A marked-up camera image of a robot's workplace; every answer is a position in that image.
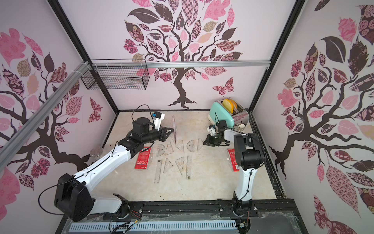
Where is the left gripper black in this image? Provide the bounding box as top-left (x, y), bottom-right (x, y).
top-left (141, 126), bottom-right (173, 144)

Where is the red ruler set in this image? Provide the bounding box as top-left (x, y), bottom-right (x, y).
top-left (134, 148), bottom-right (152, 170)
top-left (172, 116), bottom-right (177, 143)
top-left (227, 149), bottom-right (239, 172)

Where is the clear protractor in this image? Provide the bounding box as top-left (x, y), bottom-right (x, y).
top-left (156, 144), bottom-right (166, 157)
top-left (187, 140), bottom-right (195, 153)

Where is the clear plastic ruler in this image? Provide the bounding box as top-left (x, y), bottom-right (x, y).
top-left (154, 160), bottom-right (163, 184)

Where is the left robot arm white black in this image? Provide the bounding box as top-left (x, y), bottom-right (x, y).
top-left (54, 112), bottom-right (176, 222)

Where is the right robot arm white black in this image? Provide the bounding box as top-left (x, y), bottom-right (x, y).
top-left (203, 121), bottom-right (265, 217)

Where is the mint green toaster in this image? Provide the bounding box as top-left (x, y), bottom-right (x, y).
top-left (207, 98), bottom-right (249, 132)

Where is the yellow toast slice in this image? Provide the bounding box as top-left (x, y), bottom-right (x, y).
top-left (222, 99), bottom-right (238, 115)

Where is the clear plastic cup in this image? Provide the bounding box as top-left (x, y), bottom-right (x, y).
top-left (90, 146), bottom-right (103, 160)

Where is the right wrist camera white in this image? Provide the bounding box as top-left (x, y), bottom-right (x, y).
top-left (207, 125), bottom-right (217, 136)

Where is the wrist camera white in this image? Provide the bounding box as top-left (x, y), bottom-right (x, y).
top-left (207, 125), bottom-right (217, 136)
top-left (152, 111), bottom-right (165, 131)

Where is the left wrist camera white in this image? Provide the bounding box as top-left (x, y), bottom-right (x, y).
top-left (152, 111), bottom-right (165, 131)

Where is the black wire basket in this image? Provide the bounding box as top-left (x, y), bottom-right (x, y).
top-left (81, 58), bottom-right (151, 90)

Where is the white slotted cable duct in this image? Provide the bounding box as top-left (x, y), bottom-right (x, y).
top-left (67, 220), bottom-right (237, 234)

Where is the aluminium rail back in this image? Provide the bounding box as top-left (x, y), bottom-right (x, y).
top-left (92, 60), bottom-right (271, 68)

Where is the aluminium rail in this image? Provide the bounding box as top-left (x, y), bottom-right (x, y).
top-left (1, 61), bottom-right (91, 170)
top-left (92, 60), bottom-right (271, 68)

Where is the aluminium rail left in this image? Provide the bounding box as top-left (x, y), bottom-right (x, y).
top-left (1, 61), bottom-right (91, 170)

